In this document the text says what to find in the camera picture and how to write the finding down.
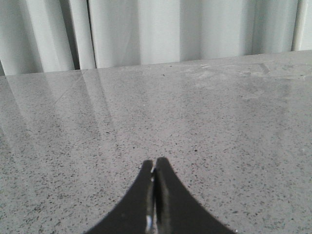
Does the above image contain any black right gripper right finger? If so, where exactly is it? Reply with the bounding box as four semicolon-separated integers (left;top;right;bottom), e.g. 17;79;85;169
155;157;233;234

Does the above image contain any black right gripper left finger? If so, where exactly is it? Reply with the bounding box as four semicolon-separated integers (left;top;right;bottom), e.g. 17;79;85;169
87;160;155;234

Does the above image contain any grey-white curtain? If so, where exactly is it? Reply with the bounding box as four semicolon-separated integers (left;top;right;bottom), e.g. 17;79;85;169
0;0;312;75

